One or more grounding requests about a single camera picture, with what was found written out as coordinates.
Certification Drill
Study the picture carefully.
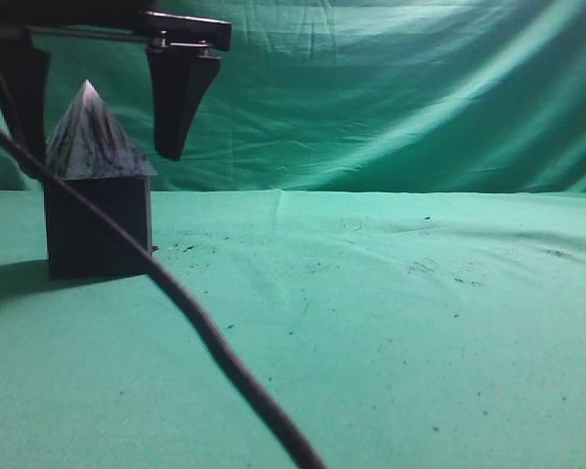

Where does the white purple marbled square pyramid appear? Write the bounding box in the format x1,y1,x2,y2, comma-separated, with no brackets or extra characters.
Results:
46,80,157,180

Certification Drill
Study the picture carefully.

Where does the dark purple cube block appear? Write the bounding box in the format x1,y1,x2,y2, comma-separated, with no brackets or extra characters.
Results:
44,176,152,279

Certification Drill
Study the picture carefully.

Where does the green table cloth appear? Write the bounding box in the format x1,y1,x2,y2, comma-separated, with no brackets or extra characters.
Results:
0,191,586,468

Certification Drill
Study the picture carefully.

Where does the green backdrop cloth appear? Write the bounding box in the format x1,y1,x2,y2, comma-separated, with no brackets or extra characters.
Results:
0,0,586,195

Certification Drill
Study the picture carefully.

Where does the black cable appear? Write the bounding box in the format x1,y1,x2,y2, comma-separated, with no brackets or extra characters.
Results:
0,112,327,469

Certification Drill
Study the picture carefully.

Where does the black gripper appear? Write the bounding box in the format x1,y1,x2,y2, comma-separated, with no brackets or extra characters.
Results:
0,1,232,162

